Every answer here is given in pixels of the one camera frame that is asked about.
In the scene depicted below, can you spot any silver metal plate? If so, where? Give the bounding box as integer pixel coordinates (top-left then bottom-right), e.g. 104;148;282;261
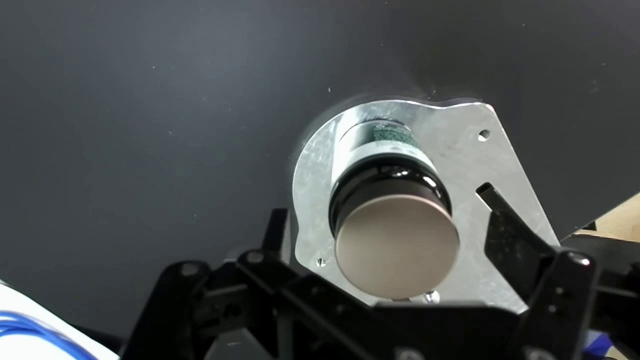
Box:
291;99;557;311

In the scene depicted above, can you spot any white Robotiq cardboard box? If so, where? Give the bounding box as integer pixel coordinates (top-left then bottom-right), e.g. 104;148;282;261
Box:
561;194;640;272

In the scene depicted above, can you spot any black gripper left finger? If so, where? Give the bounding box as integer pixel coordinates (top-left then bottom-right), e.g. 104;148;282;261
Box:
118;205;375;360

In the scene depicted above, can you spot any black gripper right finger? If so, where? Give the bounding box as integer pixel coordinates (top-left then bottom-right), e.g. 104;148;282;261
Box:
391;181;602;360

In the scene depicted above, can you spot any white table cover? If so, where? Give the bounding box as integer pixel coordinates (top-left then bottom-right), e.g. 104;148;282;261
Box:
0;282;119;360

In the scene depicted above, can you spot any blue cable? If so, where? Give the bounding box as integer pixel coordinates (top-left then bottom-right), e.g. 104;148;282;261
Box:
0;309;97;360

